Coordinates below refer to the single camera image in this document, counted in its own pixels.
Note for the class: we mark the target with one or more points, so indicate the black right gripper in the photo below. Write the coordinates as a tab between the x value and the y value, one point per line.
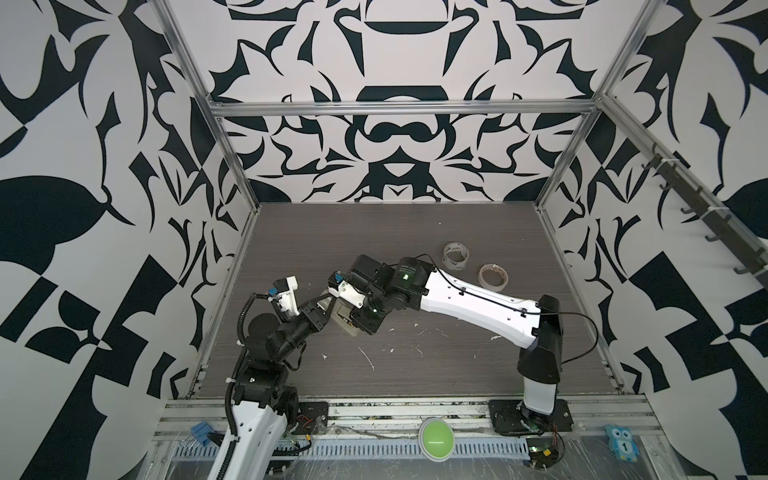
361	321

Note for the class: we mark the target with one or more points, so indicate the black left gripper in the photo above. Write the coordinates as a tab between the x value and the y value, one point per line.
314	318

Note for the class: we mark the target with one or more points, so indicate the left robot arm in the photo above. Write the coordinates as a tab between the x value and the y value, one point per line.
262	412

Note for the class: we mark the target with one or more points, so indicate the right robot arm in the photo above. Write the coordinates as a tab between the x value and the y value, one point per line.
372	290

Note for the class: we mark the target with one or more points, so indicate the large clear printed tape roll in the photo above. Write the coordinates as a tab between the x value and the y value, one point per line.
455	256

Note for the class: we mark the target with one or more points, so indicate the small white orange tape roll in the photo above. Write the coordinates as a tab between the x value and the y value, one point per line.
493	277

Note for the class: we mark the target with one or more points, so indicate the green round button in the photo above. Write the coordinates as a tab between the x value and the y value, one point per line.
436	440

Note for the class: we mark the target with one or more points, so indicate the blue owl figurine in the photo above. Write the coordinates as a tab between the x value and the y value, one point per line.
621	443

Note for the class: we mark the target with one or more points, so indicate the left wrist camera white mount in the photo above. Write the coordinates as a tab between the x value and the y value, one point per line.
283	299

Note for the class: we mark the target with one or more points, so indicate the blue clip on rail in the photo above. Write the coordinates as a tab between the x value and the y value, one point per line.
201	433

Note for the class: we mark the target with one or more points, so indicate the white slotted cable duct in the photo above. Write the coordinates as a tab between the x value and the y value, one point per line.
379	449

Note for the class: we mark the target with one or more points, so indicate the black wall hook rack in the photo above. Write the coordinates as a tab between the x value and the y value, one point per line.
701	204

